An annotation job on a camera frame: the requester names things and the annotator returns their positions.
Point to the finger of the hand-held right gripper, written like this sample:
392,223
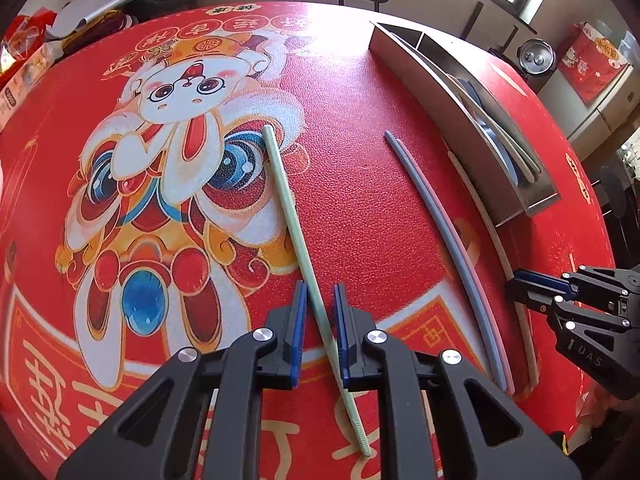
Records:
595,345
542,280

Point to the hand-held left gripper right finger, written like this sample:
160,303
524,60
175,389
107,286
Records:
340,335

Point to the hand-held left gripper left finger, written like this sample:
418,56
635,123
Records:
299,335

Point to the beige chopstick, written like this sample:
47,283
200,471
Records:
527,340

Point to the pink chopstick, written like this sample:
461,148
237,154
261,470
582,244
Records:
501,355

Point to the blue-grey chopstick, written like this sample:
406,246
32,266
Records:
435,210

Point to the metal utensil tray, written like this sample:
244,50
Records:
425,75

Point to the beige cabinet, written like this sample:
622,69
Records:
585,115

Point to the silver pot lid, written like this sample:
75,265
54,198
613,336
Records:
535,55

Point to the red printed table mat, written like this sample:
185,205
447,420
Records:
350,110

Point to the printed cardboard box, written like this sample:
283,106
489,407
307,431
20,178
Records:
25,85

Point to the red plastic bag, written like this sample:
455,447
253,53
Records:
25,30

